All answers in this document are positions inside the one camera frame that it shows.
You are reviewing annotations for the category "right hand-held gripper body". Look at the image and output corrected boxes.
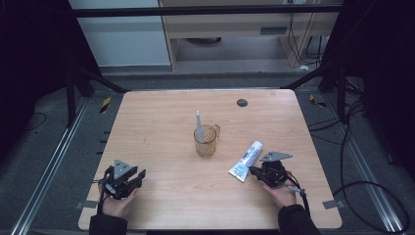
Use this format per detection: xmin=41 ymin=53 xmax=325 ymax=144
xmin=259 ymin=150 xmax=294 ymax=189

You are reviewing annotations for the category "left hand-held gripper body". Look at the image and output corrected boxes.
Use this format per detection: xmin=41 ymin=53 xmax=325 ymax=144
xmin=103 ymin=159 xmax=138 ymax=201

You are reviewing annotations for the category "person's right hand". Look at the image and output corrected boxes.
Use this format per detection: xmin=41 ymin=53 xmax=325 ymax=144
xmin=260 ymin=179 xmax=298 ymax=211

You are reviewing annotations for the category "person's left hand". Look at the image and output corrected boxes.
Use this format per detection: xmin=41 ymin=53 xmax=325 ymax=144
xmin=101 ymin=188 xmax=139 ymax=219

